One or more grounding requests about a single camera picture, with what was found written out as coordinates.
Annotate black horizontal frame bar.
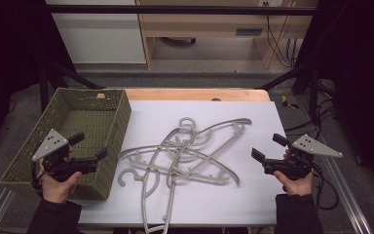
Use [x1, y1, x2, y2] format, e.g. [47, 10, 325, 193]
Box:
[47, 4, 318, 17]

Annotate black metal stand strut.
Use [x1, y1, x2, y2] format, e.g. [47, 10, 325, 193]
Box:
[256, 59, 321, 126]
[39, 62, 106, 113]

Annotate black hanging cables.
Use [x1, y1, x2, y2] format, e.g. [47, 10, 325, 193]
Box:
[262, 1, 299, 70]

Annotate black floor cables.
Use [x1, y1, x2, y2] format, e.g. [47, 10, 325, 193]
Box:
[284, 79, 340, 141]

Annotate light wooden desk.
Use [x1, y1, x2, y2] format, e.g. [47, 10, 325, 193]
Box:
[134, 0, 319, 70]

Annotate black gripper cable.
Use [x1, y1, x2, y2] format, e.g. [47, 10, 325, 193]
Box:
[311, 162, 341, 211]
[29, 160, 44, 191]

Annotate person's left hand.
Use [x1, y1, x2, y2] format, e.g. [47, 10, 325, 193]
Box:
[38, 146, 83, 205]

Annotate grey plastic clothes hanger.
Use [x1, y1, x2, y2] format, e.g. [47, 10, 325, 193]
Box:
[118, 116, 242, 188]
[167, 117, 253, 190]
[117, 147, 177, 234]
[140, 130, 216, 234]

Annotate person's right hand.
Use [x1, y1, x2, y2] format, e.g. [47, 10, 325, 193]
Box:
[273, 149, 316, 197]

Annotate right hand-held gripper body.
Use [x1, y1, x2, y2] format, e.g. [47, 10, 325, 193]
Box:
[262, 134, 344, 182]

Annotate yellow and black tool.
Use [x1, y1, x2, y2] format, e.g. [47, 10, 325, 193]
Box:
[280, 94, 300, 110]

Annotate black curtain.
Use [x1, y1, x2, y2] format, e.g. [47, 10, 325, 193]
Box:
[294, 0, 374, 178]
[0, 0, 77, 159]

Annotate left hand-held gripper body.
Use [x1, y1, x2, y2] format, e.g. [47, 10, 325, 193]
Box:
[31, 128, 100, 182]

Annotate green woven basket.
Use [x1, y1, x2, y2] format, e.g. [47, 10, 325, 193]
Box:
[0, 87, 132, 202]

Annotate white cabinet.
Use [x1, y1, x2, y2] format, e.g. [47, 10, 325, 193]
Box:
[44, 0, 147, 65]

